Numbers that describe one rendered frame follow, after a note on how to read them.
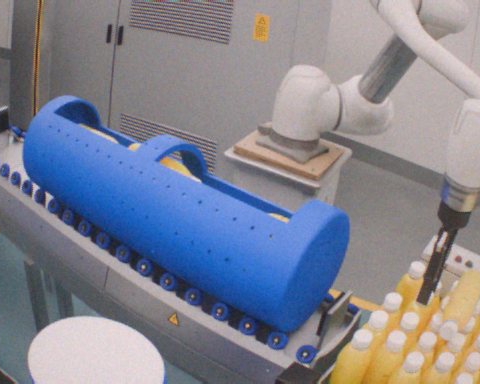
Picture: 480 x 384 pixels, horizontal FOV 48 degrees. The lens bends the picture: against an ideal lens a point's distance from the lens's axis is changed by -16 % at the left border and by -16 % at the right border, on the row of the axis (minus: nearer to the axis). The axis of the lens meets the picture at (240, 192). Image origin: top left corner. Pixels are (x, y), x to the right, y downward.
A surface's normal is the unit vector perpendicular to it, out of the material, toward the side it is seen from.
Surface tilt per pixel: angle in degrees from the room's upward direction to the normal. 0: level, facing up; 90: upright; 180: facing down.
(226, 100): 90
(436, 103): 90
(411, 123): 90
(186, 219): 58
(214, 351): 70
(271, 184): 90
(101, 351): 0
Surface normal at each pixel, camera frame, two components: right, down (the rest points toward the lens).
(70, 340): 0.11, -0.86
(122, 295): -0.51, 0.04
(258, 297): -0.58, 0.35
